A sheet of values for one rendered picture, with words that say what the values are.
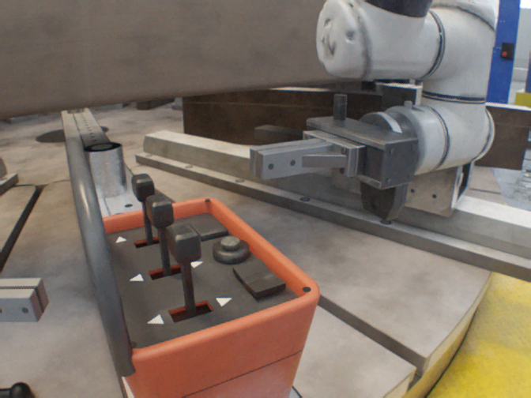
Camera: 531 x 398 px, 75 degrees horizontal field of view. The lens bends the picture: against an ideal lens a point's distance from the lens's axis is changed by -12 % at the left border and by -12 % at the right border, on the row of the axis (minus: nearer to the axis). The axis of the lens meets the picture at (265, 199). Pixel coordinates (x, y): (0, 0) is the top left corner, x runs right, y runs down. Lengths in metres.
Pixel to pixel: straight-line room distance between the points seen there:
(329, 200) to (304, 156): 1.19
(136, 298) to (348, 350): 0.72
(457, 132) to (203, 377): 0.40
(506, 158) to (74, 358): 2.40
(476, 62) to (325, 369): 0.67
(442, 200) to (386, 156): 0.93
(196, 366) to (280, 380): 0.08
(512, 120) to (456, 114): 2.05
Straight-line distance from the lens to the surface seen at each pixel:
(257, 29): 0.99
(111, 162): 0.77
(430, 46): 0.46
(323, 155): 0.38
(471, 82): 0.52
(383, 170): 0.38
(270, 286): 0.27
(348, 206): 1.53
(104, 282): 0.19
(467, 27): 0.51
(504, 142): 2.58
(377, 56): 0.42
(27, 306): 0.35
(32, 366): 1.02
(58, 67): 0.85
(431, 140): 0.47
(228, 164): 1.86
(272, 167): 0.36
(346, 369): 0.91
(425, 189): 1.31
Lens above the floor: 0.96
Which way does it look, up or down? 22 degrees down
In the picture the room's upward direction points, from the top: straight up
